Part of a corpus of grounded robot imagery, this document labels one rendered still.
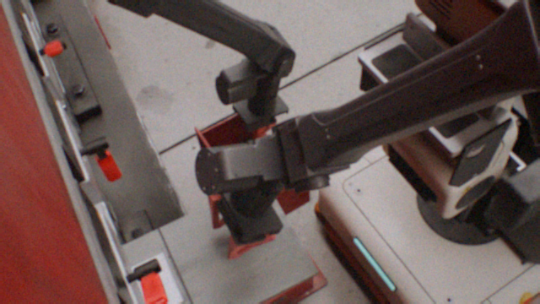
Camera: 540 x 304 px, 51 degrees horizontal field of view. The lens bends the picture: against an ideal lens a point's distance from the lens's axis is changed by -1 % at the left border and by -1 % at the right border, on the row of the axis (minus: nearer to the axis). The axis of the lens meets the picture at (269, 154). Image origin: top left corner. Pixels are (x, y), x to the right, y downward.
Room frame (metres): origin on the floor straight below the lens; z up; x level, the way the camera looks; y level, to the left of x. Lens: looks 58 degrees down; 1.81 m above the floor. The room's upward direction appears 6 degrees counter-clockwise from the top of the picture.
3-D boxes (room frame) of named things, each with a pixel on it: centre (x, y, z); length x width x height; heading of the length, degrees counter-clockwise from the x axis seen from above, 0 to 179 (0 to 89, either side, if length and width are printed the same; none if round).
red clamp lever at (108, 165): (0.44, 0.24, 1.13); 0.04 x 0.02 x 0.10; 112
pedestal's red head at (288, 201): (0.64, 0.03, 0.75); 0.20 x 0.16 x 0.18; 26
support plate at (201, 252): (0.33, 0.10, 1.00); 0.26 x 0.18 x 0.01; 112
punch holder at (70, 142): (0.44, 0.30, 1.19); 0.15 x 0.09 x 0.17; 22
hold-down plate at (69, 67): (0.86, 0.41, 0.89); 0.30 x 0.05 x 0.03; 22
